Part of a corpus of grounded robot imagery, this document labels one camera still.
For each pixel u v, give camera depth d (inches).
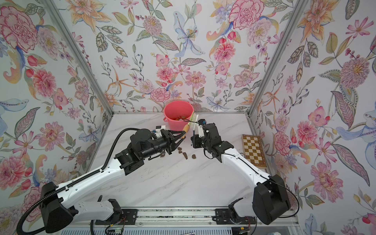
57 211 14.9
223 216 29.0
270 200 16.1
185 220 29.0
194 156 37.7
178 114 46.4
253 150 37.7
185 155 38.4
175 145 24.4
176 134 23.7
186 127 27.1
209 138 24.5
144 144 21.0
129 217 28.9
